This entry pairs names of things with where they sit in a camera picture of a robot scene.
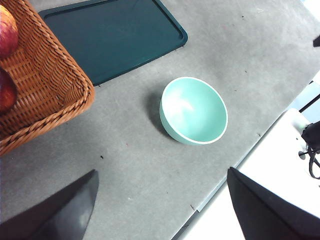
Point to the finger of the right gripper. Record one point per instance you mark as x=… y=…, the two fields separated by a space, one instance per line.
x=317 y=42

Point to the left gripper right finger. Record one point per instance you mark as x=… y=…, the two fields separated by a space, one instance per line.
x=270 y=215

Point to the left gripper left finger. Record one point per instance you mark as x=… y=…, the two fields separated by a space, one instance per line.
x=57 y=215

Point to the teal ribbed bowl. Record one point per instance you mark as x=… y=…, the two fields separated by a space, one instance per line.
x=197 y=110

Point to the dark red plum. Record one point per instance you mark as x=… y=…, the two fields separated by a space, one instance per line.
x=7 y=95

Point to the brown wicker basket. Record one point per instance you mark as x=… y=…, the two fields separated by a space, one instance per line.
x=45 y=82

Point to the black rectangular tray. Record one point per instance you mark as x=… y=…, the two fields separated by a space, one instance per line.
x=112 y=37

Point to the red apple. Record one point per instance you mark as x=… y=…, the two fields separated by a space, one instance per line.
x=7 y=32

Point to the black camera on stand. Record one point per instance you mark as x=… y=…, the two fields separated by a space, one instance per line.
x=311 y=133

